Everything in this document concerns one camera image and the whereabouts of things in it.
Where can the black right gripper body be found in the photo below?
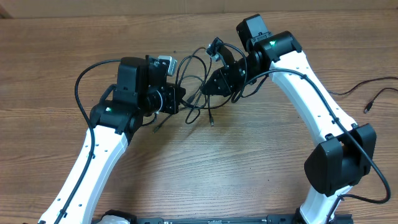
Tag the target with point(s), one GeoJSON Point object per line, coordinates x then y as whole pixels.
{"type": "Point", "coordinates": [236, 76]}

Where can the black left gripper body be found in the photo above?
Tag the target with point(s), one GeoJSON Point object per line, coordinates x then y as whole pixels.
{"type": "Point", "coordinates": [168, 98]}

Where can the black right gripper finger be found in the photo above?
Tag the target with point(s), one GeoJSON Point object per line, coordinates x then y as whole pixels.
{"type": "Point", "coordinates": [219, 92]}
{"type": "Point", "coordinates": [216, 80]}

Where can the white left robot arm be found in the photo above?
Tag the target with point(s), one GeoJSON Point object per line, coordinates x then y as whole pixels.
{"type": "Point", "coordinates": [141, 90]}

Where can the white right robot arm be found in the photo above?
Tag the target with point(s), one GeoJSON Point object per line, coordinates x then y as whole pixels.
{"type": "Point", "coordinates": [343, 152]}

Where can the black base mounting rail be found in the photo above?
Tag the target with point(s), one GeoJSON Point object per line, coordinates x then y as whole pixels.
{"type": "Point", "coordinates": [116, 216]}

